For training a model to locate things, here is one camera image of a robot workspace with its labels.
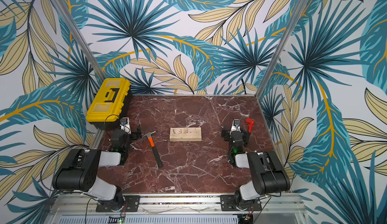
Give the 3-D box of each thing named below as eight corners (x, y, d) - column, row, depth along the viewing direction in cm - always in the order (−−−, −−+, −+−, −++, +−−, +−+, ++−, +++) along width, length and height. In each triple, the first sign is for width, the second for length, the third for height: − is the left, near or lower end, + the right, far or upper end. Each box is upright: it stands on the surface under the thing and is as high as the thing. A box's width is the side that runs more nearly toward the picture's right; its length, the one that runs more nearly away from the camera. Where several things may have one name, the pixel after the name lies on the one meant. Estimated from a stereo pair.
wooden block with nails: (169, 141, 97) (169, 138, 93) (171, 130, 102) (170, 126, 98) (201, 141, 97) (201, 138, 94) (200, 130, 102) (201, 127, 99)
